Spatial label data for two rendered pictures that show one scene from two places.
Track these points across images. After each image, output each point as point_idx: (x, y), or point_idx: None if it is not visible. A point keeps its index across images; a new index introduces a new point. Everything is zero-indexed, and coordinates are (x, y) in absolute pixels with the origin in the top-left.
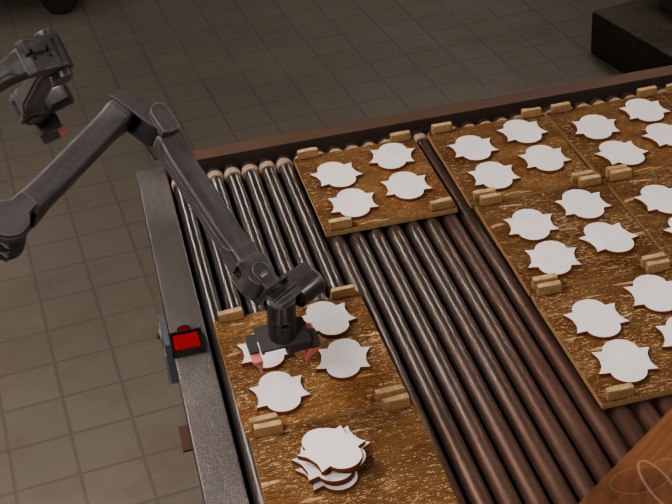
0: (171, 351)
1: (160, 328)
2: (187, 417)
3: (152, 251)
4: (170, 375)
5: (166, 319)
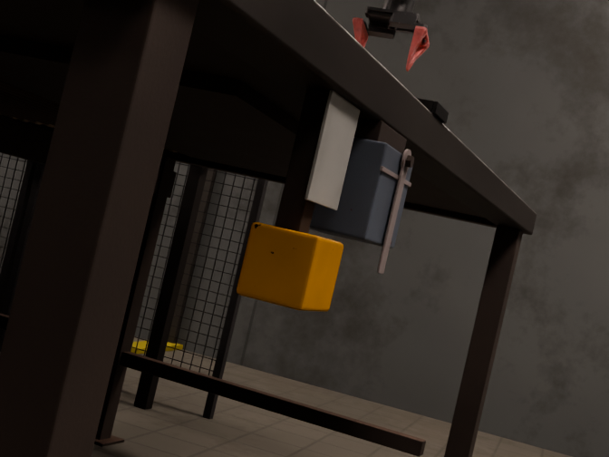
0: (444, 117)
1: (387, 169)
2: (468, 149)
3: (349, 34)
4: (398, 228)
5: (419, 101)
